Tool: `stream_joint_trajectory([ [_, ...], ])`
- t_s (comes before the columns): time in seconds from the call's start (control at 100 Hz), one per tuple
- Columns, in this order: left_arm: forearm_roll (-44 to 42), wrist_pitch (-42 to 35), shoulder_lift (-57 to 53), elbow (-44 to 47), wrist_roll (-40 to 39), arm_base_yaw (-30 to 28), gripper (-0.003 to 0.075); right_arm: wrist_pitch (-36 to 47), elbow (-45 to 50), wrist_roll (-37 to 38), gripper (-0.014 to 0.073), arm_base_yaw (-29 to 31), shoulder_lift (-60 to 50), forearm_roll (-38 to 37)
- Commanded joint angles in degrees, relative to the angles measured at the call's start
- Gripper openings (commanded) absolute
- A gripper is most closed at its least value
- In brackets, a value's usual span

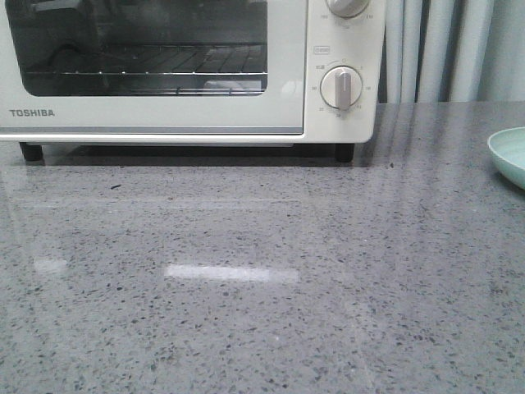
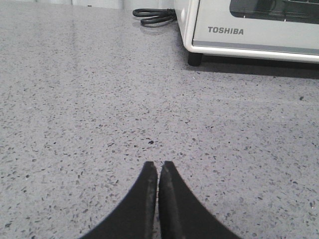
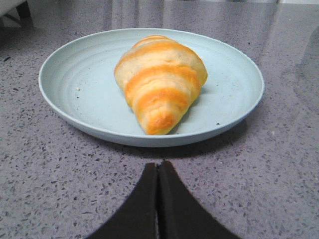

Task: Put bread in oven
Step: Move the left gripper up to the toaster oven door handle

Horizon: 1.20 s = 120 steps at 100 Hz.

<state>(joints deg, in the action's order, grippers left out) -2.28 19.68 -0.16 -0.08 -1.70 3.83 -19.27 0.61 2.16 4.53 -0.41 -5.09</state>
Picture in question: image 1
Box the glass oven door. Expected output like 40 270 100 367
1 1 308 135

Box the black right oven foot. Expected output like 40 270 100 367
335 144 355 163

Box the black oven foot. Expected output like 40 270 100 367
19 142 43 162
335 144 355 163

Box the white Toshiba toaster oven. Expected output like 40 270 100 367
1 1 386 147

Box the black left oven foot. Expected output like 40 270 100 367
19 142 43 162

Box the lower timer knob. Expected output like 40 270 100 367
320 66 363 111

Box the upper temperature knob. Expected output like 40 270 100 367
326 0 370 19

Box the grey white curtain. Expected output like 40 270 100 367
378 1 524 103

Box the light green plate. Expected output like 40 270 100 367
487 127 525 190

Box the metal wire oven rack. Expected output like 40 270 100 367
21 44 267 97

